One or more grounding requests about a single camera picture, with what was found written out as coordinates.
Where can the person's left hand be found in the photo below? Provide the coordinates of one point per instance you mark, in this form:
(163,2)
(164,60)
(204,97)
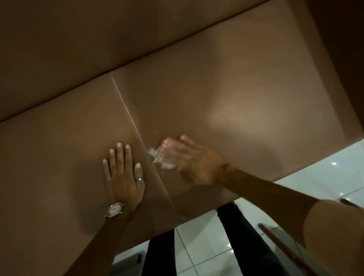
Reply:
(123,187)

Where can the person's right hand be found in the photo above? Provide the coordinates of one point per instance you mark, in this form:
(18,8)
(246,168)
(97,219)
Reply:
(199,165)

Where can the person's left middle finger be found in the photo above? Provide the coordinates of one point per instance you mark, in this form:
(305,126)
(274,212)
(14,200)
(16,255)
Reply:
(120,157)

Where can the person's left thumb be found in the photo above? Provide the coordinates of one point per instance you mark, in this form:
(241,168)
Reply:
(138,172)

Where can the person's left little finger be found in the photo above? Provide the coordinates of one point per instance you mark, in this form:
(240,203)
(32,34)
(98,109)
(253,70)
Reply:
(106,169)

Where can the person's right fingers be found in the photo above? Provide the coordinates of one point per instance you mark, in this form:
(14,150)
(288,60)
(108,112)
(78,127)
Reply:
(172,152)

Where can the clear packing tape roll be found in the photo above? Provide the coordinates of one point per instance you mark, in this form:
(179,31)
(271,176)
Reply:
(159,155)

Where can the large brown cardboard box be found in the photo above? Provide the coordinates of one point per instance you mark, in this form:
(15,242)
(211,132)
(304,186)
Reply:
(233,85)

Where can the person's left forearm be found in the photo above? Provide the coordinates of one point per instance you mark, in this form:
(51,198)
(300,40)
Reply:
(99,244)

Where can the person's right forearm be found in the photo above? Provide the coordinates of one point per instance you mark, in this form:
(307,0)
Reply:
(267,189)

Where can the clear tape strip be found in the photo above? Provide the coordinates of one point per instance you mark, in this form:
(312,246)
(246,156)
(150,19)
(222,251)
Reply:
(133,125)

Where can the silver wristwatch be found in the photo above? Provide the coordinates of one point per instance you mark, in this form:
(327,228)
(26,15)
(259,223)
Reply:
(114,209)

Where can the black trousers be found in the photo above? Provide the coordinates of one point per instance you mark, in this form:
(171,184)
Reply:
(244,241)

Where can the brown wooden stick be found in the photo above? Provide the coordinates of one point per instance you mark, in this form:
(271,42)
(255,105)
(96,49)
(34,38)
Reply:
(284,250)

